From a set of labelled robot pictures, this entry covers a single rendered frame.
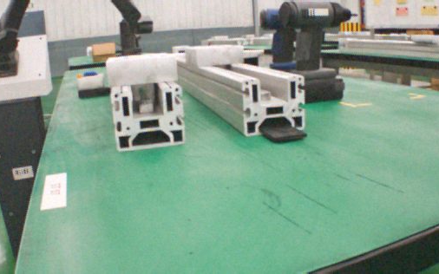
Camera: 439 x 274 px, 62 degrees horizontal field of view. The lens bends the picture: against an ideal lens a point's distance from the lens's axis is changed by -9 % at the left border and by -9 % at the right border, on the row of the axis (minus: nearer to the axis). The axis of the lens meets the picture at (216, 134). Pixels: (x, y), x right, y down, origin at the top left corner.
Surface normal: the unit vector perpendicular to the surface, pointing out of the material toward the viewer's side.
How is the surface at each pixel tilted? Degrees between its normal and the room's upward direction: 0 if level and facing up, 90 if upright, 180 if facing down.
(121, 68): 90
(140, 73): 90
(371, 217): 0
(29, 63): 42
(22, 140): 90
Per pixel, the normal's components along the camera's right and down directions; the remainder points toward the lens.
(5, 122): 0.35, 0.22
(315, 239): -0.06, -0.97
